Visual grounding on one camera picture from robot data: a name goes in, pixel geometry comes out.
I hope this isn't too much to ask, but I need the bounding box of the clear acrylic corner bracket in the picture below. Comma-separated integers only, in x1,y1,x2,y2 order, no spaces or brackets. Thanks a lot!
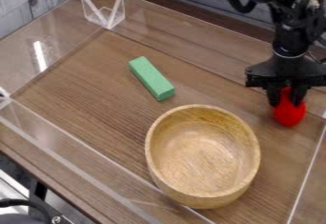
80,0,124,30

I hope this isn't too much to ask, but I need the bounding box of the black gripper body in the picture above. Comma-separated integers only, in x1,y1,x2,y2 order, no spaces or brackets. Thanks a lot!
244,54,326,89

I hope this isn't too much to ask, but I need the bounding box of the wooden bowl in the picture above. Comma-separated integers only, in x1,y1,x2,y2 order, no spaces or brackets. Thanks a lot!
145,104,260,209

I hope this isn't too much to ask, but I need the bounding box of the red strawberry toy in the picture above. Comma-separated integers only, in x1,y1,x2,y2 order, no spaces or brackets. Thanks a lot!
272,87,305,127

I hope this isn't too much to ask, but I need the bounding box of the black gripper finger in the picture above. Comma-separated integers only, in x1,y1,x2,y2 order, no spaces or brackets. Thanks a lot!
289,84,309,107
265,84,283,107

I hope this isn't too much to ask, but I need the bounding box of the green rectangular block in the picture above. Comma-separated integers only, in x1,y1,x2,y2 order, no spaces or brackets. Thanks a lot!
128,56,176,101

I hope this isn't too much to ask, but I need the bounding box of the clear acrylic tray wall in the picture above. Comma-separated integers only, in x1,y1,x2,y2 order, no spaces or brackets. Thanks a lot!
0,0,326,224

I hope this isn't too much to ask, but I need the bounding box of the black metal table frame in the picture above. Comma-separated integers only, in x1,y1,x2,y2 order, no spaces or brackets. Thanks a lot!
28,178,77,224

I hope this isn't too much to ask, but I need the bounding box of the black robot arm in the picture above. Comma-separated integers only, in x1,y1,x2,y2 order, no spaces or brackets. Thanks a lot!
245,0,326,106

